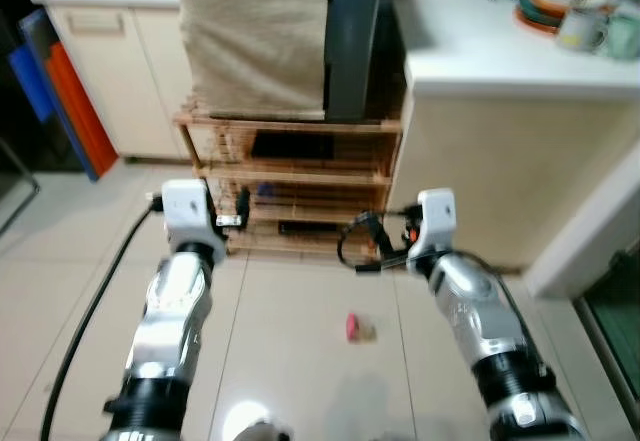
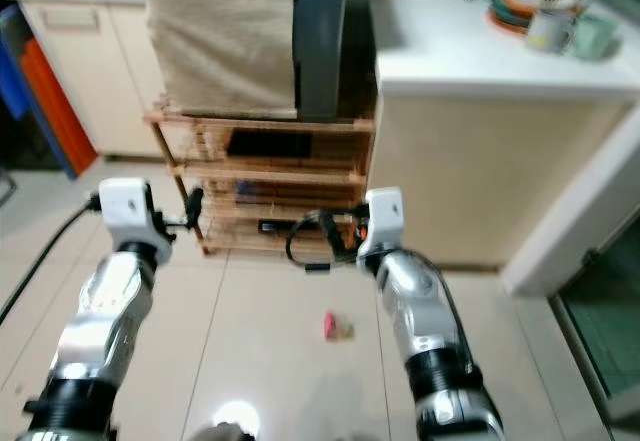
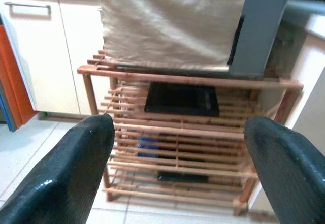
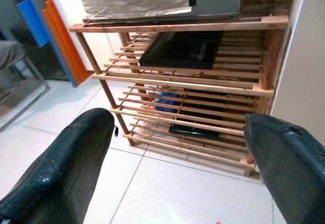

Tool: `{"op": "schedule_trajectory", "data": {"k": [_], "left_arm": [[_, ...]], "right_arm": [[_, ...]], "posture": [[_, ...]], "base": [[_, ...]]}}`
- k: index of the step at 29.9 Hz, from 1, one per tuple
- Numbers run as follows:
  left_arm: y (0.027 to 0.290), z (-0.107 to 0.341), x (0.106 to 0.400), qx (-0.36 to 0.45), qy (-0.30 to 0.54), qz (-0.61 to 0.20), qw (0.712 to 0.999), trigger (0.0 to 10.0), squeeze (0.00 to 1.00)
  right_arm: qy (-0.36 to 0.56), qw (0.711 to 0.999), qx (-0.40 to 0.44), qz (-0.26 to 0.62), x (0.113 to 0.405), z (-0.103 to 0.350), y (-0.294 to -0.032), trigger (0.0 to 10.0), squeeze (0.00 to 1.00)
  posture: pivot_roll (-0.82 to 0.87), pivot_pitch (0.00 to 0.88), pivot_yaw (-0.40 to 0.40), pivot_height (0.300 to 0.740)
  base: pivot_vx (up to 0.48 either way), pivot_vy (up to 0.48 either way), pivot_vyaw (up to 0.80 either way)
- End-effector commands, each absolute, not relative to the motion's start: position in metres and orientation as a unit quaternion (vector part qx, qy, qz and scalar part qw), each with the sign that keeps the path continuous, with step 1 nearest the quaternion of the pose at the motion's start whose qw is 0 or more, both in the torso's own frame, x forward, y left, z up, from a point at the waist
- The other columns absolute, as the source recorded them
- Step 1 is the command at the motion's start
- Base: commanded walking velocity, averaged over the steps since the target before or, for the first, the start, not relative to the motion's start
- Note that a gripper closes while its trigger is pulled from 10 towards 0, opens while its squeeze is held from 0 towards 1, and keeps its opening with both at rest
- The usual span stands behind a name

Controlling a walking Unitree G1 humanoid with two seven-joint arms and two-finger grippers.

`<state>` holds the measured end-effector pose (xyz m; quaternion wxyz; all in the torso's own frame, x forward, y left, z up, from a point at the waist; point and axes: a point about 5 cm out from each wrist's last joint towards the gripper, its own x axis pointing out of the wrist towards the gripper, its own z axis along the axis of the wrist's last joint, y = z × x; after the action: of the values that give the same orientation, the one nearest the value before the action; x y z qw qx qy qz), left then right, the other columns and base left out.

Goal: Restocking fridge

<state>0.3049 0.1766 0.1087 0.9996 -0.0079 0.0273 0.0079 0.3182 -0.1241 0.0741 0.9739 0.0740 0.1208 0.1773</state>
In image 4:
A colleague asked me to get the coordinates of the grey patterned seat chair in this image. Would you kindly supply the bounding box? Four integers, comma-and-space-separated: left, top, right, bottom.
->
0, 40, 51, 133

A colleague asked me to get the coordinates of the bright blue plastic board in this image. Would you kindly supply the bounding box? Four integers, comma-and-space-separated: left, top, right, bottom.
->
16, 0, 49, 48

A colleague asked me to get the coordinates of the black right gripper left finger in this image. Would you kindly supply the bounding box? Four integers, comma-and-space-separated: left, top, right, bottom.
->
0, 108, 115, 224

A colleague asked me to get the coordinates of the dark flat box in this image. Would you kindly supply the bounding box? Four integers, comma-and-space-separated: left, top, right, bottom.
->
181, 90, 229, 122

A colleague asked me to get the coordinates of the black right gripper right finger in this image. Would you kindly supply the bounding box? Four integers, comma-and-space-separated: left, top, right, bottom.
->
243, 112, 325, 224

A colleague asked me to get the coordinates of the orange plastic board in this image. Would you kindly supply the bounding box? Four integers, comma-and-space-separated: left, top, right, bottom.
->
42, 0, 94, 85

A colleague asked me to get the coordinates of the blue box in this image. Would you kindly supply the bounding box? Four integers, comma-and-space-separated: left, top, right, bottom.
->
154, 91, 184, 113

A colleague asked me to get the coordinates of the black flat box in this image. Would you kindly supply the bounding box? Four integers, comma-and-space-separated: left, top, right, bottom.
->
139, 30, 224, 70

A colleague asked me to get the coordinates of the glossy black flat case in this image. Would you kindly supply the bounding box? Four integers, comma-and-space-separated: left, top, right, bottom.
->
169, 123, 221, 141

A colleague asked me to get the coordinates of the wooden slatted shelf rack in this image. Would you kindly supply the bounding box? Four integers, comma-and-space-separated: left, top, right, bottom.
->
69, 15, 290, 177

